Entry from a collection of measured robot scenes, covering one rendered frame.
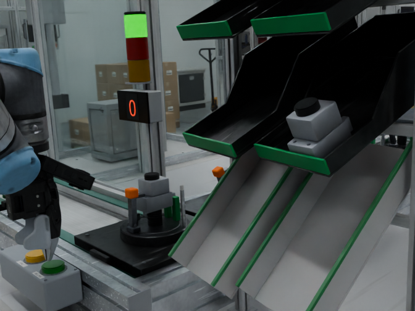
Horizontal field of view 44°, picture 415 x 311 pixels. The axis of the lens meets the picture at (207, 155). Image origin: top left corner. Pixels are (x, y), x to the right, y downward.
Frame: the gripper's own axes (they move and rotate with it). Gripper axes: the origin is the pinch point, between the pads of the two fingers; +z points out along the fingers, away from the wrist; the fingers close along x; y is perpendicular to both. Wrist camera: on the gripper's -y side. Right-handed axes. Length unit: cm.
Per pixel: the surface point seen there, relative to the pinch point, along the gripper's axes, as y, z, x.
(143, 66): -32.9, -30.0, -15.0
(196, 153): -102, 11, -80
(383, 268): -58, 13, 31
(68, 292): -0.7, 6.7, 3.5
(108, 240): -12.8, 2.4, -2.4
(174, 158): -90, 11, -80
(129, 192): -15.6, -7.7, 2.4
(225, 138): -16.4, -20.9, 28.4
